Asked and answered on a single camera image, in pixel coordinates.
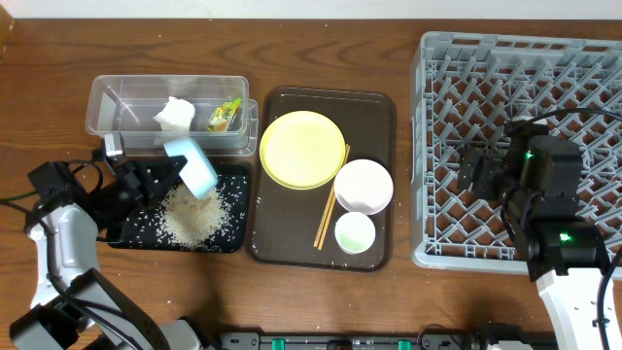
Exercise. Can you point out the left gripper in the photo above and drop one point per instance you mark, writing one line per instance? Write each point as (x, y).
(135, 176)

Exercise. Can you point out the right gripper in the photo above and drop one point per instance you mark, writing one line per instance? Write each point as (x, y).
(475, 171)

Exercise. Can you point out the light blue bowl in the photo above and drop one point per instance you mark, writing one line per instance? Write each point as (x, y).
(198, 174)

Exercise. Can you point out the rice pile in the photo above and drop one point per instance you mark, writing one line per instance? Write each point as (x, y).
(191, 222)

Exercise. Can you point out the white napkin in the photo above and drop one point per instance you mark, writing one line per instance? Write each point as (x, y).
(176, 116)

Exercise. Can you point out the green snack wrapper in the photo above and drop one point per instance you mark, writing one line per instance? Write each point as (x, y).
(222, 118)

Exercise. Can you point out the pink bowl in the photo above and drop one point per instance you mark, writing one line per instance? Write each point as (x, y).
(364, 186)

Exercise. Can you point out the white cup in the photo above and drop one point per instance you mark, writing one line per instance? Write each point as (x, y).
(354, 233)

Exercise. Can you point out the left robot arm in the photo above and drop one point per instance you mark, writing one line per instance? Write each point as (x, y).
(79, 199)

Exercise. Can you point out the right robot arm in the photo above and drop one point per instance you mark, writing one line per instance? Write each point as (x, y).
(535, 185)

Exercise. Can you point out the grey dishwasher rack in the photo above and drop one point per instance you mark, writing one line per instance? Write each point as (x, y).
(464, 88)

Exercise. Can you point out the black plastic tray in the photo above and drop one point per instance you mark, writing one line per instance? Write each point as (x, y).
(139, 231)

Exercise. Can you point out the clear plastic bin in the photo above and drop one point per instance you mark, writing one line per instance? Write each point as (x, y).
(128, 104)

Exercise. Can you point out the brown serving tray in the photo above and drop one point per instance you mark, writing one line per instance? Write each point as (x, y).
(285, 221)

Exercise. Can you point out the wooden chopstick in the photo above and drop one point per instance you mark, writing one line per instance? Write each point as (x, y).
(330, 215)
(321, 232)

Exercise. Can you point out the yellow plate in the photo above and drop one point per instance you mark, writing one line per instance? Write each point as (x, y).
(302, 150)

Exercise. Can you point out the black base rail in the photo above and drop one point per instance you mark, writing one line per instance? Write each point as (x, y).
(434, 338)

